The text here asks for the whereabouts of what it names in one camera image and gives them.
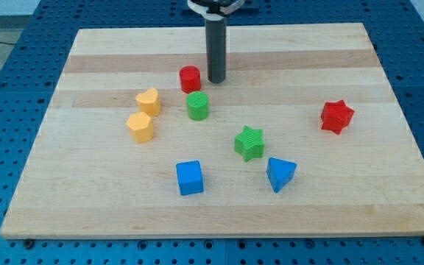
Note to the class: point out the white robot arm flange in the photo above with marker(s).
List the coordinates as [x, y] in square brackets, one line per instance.
[215, 10]

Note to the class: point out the green star block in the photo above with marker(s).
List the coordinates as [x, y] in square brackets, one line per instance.
[249, 143]

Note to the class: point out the yellow hexagon block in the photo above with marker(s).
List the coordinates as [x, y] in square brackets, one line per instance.
[141, 127]

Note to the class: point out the red star block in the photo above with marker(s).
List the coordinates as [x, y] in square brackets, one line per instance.
[336, 116]

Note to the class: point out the green cylinder block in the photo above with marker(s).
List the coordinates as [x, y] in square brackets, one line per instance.
[197, 105]

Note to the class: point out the blue cube block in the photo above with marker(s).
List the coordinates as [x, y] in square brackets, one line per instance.
[189, 177]

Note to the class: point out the red cylinder block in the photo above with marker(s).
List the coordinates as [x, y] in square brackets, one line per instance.
[190, 80]

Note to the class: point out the yellow heart block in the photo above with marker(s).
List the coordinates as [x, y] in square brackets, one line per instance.
[149, 102]

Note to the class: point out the blue triangle block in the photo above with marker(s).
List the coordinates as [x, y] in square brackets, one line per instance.
[280, 173]

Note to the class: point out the light wooden board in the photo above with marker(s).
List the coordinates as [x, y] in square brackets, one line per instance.
[86, 177]

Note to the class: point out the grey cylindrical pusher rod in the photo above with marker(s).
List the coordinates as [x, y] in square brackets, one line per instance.
[215, 37]

